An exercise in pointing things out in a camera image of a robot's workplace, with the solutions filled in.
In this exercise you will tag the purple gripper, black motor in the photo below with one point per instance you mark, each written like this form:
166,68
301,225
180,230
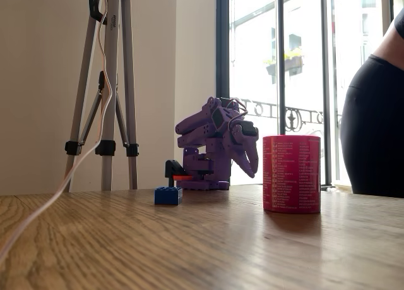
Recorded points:
242,143

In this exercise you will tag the blue toy brick block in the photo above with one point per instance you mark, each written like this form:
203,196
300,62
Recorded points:
167,196

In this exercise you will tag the purple robot arm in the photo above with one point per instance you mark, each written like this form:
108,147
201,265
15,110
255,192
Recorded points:
195,125

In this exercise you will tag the red cup with white print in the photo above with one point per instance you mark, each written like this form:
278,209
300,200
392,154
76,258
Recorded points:
292,176

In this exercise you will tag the ornate black balcony railing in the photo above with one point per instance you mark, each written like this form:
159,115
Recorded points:
292,119

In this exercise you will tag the black and orange table clamp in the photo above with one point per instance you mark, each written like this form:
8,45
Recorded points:
172,168

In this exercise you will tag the flower box with yellow flowers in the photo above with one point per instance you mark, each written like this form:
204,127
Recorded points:
293,64

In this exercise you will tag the person in black leggings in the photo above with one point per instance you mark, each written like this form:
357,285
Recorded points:
375,129

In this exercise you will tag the dark window frame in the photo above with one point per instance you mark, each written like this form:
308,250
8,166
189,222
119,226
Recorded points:
222,50

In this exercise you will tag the silver camera tripod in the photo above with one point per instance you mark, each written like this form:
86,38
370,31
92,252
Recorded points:
111,81

